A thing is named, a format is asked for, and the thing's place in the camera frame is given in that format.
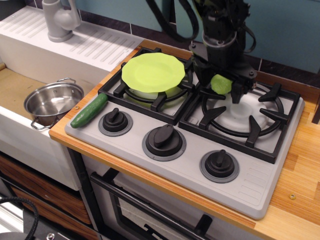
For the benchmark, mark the black right burner grate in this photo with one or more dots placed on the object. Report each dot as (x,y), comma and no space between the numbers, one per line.
(259,128)

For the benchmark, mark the dark green toy pickle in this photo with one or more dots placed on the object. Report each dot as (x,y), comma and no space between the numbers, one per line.
(90,111)

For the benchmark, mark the black left stove knob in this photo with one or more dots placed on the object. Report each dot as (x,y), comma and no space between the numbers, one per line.
(115,123)

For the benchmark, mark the black middle stove knob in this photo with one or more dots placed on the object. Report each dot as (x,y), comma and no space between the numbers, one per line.
(164,143)

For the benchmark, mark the small stainless steel pot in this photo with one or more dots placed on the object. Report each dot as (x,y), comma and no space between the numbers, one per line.
(49,103)

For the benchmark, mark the lime green plastic plate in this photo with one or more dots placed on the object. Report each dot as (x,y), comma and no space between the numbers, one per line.
(153,72)

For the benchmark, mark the wooden drawer fronts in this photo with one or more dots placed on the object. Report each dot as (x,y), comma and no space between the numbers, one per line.
(56,203)

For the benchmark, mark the grey toy faucet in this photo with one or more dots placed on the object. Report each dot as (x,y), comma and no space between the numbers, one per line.
(60,22)

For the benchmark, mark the light green toy cauliflower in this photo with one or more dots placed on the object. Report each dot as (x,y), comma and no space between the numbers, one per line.
(220,84)

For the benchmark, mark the black oven door handle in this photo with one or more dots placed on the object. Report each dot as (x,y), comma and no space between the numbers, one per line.
(194,234)

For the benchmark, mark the grey toy stove top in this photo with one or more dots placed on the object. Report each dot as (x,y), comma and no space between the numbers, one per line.
(250,193)

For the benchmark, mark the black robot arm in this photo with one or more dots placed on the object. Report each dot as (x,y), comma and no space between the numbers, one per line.
(220,18)

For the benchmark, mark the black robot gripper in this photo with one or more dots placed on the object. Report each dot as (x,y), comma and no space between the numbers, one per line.
(226,58)

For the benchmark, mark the white toy sink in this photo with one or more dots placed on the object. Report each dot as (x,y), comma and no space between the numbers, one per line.
(28,60)

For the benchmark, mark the black left burner grate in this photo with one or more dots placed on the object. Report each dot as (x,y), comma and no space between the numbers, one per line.
(167,106)

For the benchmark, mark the black right stove knob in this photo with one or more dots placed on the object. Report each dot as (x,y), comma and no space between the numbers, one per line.
(219,166)

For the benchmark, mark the black stove knob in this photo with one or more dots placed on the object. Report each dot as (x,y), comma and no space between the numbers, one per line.
(164,143)
(219,166)
(115,123)

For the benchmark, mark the black burner grate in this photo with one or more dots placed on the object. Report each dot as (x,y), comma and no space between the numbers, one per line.
(259,128)
(167,106)

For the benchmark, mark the toy oven door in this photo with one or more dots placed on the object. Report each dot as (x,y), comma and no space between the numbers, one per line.
(142,212)

